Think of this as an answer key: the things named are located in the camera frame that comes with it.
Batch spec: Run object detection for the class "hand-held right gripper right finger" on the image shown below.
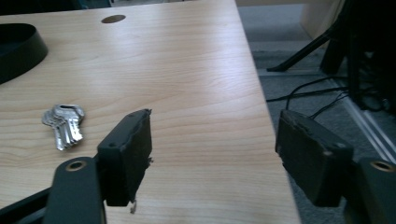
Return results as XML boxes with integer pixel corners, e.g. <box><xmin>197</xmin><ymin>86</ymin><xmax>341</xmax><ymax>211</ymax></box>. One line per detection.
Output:
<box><xmin>275</xmin><ymin>109</ymin><xmax>355</xmax><ymax>208</ymax></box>

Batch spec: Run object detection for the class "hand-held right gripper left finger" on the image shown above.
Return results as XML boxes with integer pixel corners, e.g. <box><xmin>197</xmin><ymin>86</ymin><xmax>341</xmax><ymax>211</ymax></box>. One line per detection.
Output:
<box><xmin>96</xmin><ymin>108</ymin><xmax>153</xmax><ymax>207</ymax></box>

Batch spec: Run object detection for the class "bunch of silver keys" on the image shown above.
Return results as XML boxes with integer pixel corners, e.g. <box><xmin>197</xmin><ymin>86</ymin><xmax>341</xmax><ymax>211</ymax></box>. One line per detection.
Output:
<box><xmin>41</xmin><ymin>104</ymin><xmax>86</xmax><ymax>151</ymax></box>

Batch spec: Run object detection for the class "black oval tray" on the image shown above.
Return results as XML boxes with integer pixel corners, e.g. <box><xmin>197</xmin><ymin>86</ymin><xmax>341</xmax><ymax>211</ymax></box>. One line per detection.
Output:
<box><xmin>0</xmin><ymin>22</ymin><xmax>50</xmax><ymax>85</ymax></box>

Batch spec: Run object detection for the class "black metal stand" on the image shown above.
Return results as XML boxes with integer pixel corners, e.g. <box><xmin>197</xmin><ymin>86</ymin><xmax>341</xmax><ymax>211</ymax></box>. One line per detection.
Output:
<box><xmin>266</xmin><ymin>0</ymin><xmax>396</xmax><ymax>113</ymax></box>

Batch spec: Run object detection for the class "black cable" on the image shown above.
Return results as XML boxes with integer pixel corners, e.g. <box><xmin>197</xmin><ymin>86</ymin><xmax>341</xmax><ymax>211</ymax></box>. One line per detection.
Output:
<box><xmin>266</xmin><ymin>86</ymin><xmax>349</xmax><ymax>103</ymax></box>
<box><xmin>309</xmin><ymin>91</ymin><xmax>350</xmax><ymax>119</ymax></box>

